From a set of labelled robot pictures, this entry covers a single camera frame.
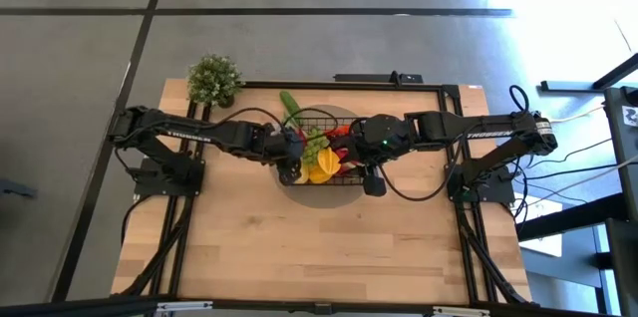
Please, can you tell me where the white floor cable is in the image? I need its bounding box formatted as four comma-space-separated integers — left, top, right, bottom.
550, 105, 607, 125

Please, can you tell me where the green cucumber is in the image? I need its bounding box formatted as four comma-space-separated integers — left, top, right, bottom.
278, 90, 304, 129

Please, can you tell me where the round grey mat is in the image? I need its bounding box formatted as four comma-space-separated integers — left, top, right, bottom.
268, 104, 380, 210

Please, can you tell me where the black flat bar mount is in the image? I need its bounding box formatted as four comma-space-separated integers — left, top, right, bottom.
333, 71, 424, 85

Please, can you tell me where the grey cart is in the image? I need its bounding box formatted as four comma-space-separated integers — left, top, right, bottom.
602, 85, 638, 317

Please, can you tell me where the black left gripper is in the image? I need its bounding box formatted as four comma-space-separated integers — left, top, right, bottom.
248, 121, 305, 186

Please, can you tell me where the silver frame bracket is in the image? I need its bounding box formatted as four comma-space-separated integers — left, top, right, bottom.
432, 306, 492, 317
157, 300, 214, 313

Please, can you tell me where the black wire basket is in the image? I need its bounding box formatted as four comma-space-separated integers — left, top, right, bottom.
277, 116, 375, 187

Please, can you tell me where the small green potted plant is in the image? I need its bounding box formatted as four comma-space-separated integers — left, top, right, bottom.
187, 53, 245, 109

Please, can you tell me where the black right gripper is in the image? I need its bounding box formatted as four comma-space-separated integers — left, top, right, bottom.
354, 113, 416, 197

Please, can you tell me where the black floor beam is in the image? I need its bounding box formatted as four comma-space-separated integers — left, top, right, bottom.
515, 191, 638, 242
540, 52, 638, 93

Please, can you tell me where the black aluminium table frame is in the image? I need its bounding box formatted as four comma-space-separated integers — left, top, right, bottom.
112, 80, 534, 317

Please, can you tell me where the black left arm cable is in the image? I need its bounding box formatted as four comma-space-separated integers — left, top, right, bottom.
213, 106, 340, 132

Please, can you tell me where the green grape bunch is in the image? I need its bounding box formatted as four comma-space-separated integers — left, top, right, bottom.
301, 126, 331, 167

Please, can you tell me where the yellow pear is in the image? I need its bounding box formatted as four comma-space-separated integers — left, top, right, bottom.
293, 161, 310, 185

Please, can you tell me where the orange carrot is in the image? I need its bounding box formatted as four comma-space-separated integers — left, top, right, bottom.
323, 125, 353, 140

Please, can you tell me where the white printed label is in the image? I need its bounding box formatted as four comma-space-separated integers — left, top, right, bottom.
621, 105, 638, 129

